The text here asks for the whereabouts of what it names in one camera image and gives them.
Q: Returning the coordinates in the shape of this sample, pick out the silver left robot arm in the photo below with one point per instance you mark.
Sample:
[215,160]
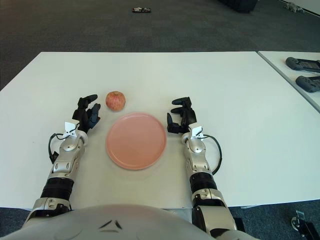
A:
[63,162]

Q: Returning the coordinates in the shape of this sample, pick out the grey handheld controller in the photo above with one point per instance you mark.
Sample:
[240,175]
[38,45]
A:
[300,63]
[308,83]

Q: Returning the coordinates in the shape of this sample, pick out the pink round plate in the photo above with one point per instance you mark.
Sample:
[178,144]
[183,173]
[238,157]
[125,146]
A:
[136,141]

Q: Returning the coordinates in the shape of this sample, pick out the dark bulky floor object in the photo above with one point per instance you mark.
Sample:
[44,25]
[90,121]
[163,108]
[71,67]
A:
[237,6]

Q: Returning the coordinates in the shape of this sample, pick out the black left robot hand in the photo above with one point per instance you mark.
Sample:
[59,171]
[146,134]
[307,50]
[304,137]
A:
[83,116]

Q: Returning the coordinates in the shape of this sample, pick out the black stand with caster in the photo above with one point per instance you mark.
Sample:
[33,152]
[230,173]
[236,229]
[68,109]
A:
[307,227]

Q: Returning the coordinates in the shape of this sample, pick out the small grey floor toy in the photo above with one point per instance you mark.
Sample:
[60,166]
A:
[293,7]

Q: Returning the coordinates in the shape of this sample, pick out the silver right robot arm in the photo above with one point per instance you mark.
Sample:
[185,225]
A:
[200,160]

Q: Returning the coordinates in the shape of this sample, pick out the grey robot torso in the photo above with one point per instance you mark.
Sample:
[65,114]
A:
[125,221]

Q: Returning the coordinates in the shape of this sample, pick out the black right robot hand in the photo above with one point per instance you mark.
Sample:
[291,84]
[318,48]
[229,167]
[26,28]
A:
[187,116]

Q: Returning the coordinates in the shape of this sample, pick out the red yellow apple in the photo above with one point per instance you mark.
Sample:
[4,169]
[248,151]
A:
[115,100]

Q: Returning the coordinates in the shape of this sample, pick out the small black red floor object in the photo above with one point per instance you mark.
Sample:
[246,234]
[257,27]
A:
[141,10]

